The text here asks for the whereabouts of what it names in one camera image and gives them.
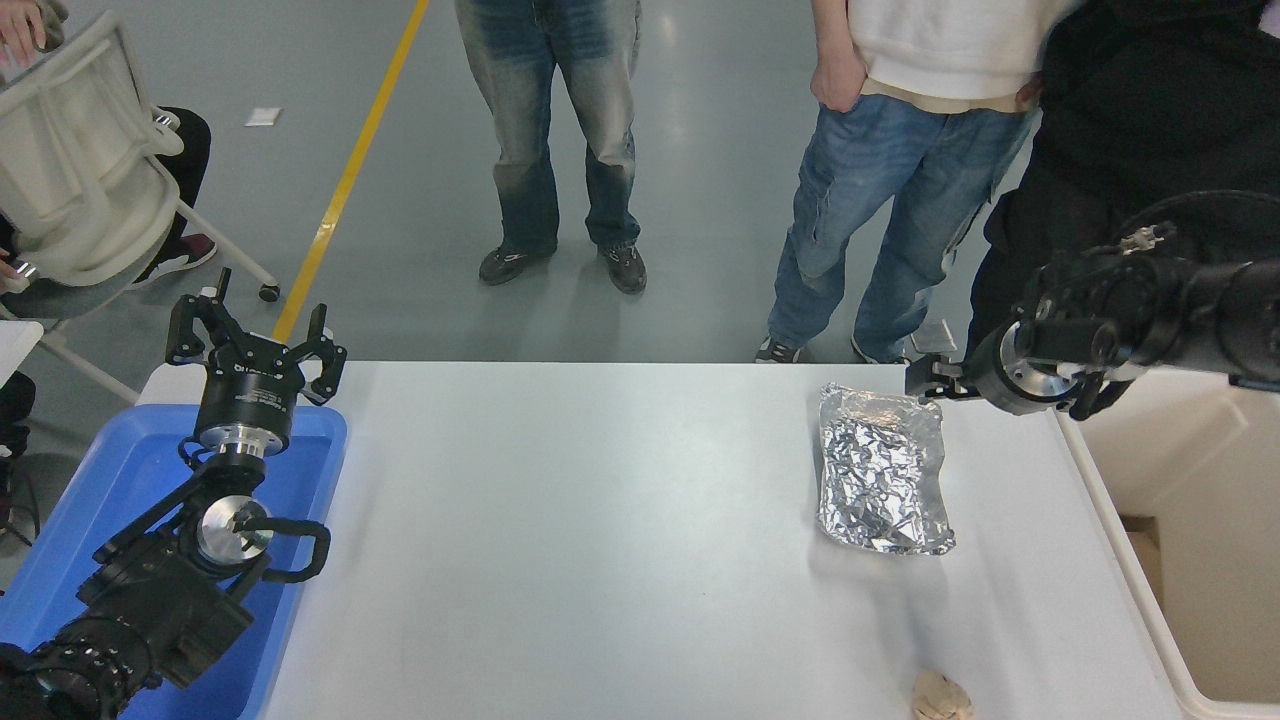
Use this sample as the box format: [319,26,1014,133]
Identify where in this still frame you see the white grey office chair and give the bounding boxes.
[0,10,281,403]

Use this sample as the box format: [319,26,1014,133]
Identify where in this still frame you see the small white side table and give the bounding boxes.
[0,320,45,386]

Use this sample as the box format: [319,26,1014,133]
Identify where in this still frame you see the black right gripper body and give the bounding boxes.
[965,322,1017,413]

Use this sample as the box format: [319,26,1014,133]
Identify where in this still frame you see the person's right hand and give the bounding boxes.
[810,48,869,113]

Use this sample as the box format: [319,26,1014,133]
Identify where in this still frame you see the large pale bin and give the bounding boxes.
[1050,372,1280,720]

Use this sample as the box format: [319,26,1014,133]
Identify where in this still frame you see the blue plastic tray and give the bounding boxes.
[0,404,348,720]

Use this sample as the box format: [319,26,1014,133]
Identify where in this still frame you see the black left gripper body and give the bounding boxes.
[197,356,301,441]

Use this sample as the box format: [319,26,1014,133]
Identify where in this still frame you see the silver foil tray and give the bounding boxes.
[817,383,957,557]

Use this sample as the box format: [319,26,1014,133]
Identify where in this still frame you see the person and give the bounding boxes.
[962,0,1280,366]
[453,0,649,296]
[0,0,218,531]
[753,0,1076,366]

